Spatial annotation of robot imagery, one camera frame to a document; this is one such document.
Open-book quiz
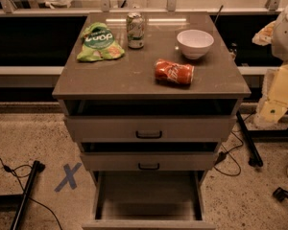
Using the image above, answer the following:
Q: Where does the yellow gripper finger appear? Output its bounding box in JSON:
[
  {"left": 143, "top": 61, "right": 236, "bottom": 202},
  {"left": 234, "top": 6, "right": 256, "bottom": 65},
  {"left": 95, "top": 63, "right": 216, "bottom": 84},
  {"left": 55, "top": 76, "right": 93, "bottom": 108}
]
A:
[{"left": 258, "top": 62, "right": 288, "bottom": 124}]

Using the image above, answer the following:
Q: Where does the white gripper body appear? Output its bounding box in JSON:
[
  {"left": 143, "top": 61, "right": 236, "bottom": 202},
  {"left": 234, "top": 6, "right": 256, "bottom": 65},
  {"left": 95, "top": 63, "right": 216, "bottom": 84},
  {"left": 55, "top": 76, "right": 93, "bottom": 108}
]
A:
[{"left": 252, "top": 21, "right": 275, "bottom": 46}]

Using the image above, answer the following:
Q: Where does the red coke can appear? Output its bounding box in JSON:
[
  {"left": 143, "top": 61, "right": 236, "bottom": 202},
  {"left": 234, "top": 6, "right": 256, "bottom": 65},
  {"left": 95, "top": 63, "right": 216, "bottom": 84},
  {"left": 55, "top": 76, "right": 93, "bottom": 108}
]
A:
[{"left": 155, "top": 59, "right": 194, "bottom": 85}]

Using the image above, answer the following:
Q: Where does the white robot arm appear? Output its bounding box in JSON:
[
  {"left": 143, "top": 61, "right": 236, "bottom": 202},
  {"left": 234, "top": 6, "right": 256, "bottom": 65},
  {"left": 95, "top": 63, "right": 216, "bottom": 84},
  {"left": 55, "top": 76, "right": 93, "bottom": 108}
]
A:
[{"left": 252, "top": 5, "right": 288, "bottom": 127}]

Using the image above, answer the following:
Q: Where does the green white soda can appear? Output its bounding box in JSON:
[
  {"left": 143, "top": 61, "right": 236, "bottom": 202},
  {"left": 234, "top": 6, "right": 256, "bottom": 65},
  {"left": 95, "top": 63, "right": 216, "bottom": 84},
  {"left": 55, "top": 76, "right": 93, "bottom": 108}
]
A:
[{"left": 126, "top": 12, "right": 145, "bottom": 49}]

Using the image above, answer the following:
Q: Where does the grey drawer cabinet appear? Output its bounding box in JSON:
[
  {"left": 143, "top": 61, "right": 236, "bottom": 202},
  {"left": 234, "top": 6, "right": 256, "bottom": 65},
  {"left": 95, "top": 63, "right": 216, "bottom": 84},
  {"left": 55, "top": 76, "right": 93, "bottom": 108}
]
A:
[{"left": 52, "top": 11, "right": 252, "bottom": 230}]

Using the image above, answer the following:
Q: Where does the top drawer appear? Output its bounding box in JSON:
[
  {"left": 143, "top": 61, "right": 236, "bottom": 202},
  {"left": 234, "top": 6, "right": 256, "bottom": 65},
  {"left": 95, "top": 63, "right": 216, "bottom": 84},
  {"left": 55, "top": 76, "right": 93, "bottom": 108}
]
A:
[{"left": 60, "top": 99, "right": 239, "bottom": 143}]

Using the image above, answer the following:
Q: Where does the drawer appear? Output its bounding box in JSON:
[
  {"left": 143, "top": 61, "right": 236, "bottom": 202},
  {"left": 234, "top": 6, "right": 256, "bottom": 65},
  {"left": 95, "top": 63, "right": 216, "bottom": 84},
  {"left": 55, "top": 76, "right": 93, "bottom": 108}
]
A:
[
  {"left": 83, "top": 171, "right": 216, "bottom": 230},
  {"left": 81, "top": 142, "right": 219, "bottom": 172},
  {"left": 60, "top": 99, "right": 239, "bottom": 143}
]

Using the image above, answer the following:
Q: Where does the middle drawer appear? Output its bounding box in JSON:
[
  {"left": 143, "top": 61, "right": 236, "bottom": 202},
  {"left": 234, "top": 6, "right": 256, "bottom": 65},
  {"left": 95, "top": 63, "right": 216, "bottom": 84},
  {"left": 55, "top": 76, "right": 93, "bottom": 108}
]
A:
[{"left": 81, "top": 142, "right": 219, "bottom": 172}]

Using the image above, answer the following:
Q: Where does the bottom drawer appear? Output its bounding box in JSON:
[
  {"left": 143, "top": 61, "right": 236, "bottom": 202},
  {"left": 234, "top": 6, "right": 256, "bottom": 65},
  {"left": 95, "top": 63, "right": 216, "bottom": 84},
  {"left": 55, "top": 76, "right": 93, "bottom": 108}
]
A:
[{"left": 83, "top": 171, "right": 216, "bottom": 230}]

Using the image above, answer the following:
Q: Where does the white bowl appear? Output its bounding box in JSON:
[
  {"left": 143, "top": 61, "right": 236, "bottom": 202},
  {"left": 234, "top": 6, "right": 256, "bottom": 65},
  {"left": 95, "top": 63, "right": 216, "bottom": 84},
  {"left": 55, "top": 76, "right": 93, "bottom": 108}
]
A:
[{"left": 177, "top": 30, "right": 214, "bottom": 59}]

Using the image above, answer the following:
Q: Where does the black stand leg right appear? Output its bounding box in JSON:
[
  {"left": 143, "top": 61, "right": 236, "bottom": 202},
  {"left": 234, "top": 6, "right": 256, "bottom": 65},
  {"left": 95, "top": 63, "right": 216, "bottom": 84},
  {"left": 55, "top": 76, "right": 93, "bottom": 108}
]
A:
[{"left": 236, "top": 112, "right": 263, "bottom": 167}]

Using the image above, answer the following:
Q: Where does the black stand leg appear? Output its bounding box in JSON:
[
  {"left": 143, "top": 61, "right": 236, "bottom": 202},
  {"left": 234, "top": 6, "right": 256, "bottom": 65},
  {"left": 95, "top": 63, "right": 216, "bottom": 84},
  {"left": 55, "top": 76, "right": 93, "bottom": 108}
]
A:
[
  {"left": 236, "top": 112, "right": 263, "bottom": 167},
  {"left": 10, "top": 160, "right": 45, "bottom": 230}
]

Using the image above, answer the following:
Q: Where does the black clamp foot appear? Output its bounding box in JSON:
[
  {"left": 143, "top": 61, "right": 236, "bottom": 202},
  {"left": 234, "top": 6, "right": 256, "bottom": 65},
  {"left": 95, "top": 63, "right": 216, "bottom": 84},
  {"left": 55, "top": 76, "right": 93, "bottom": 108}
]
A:
[{"left": 273, "top": 187, "right": 288, "bottom": 202}]

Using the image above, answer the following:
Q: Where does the green chip bag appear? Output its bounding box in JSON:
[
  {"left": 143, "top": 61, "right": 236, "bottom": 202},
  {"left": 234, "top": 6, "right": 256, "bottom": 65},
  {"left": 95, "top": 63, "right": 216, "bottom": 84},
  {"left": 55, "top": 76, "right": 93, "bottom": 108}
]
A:
[{"left": 77, "top": 22, "right": 125, "bottom": 62}]

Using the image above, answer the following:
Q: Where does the blue tape cross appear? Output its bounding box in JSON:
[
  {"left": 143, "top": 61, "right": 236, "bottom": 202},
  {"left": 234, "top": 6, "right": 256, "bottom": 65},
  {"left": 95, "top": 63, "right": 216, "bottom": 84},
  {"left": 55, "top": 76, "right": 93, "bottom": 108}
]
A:
[{"left": 55, "top": 163, "right": 82, "bottom": 193}]

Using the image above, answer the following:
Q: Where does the black stand leg left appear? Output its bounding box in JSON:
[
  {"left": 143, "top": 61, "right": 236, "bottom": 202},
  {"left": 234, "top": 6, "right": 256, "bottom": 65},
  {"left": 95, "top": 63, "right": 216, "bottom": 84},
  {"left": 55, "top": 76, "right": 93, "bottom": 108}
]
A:
[{"left": 10, "top": 160, "right": 45, "bottom": 230}]

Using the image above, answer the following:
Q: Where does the black floor cable right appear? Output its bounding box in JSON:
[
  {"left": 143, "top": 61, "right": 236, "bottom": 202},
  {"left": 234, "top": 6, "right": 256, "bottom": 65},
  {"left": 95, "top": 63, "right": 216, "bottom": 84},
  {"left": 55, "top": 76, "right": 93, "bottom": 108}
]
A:
[{"left": 213, "top": 110, "right": 257, "bottom": 177}]

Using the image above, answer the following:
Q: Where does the black floor cable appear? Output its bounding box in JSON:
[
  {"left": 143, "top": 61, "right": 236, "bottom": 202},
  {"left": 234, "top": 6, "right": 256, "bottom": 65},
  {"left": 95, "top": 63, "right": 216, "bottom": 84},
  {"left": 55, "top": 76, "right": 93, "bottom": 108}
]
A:
[
  {"left": 213, "top": 110, "right": 257, "bottom": 177},
  {"left": 0, "top": 147, "right": 63, "bottom": 230}
]

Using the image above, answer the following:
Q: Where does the black floor cable left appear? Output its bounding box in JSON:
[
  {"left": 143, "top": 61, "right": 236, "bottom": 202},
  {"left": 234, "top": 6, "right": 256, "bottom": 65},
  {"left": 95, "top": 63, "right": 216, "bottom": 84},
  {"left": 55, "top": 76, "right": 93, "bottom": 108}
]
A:
[{"left": 0, "top": 147, "right": 63, "bottom": 230}]

